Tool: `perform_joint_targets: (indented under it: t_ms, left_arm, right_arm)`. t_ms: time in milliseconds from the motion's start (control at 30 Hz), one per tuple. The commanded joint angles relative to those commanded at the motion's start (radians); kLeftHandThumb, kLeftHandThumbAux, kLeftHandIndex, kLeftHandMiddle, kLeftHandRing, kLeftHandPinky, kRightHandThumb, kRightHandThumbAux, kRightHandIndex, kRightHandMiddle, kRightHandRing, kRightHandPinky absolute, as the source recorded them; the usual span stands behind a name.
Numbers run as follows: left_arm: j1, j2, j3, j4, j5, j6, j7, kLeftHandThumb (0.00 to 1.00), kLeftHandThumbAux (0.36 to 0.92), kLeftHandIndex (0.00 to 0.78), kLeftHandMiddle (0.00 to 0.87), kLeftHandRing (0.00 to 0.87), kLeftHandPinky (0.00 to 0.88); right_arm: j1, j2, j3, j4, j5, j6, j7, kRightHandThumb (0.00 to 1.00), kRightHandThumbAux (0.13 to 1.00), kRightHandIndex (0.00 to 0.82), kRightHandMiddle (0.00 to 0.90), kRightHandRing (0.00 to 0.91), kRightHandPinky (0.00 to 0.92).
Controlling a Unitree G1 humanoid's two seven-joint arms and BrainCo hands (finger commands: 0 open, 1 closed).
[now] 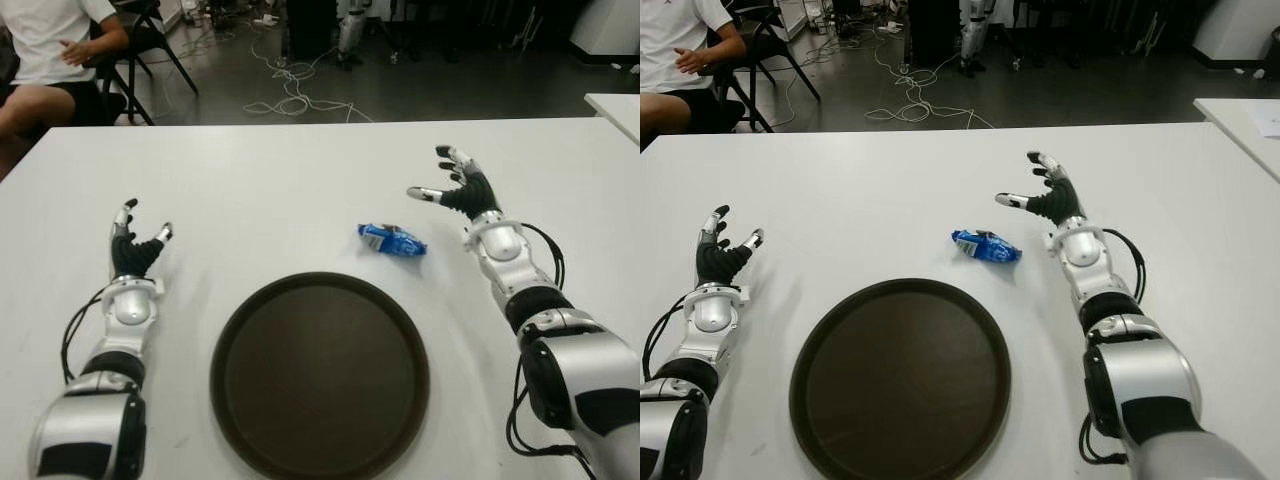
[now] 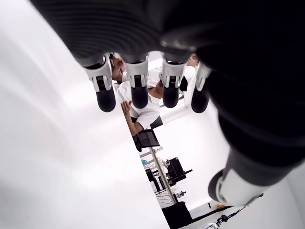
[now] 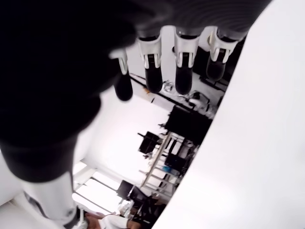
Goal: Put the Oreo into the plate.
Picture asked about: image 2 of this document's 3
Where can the black computer tower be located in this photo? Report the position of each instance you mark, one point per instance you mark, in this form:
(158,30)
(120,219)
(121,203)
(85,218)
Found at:
(151,175)

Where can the black box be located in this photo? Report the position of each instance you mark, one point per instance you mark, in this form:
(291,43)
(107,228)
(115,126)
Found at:
(176,214)

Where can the black folding chair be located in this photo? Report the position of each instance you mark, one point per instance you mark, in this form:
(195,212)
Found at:
(147,139)

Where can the black machine on bench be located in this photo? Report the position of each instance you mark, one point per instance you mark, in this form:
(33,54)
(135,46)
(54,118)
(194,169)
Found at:
(176,169)

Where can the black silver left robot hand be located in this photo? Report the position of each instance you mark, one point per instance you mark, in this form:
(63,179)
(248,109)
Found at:
(214,47)

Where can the seated person in white shirt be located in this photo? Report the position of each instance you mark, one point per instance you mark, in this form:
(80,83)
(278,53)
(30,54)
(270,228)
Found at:
(143,117)

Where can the aluminium frame beam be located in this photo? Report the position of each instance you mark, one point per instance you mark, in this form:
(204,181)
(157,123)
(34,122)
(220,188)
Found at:
(162,174)

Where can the standing person in white shirt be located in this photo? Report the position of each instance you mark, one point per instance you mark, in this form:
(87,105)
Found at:
(193,60)

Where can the person holding phone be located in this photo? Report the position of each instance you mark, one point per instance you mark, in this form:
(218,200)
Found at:
(116,71)

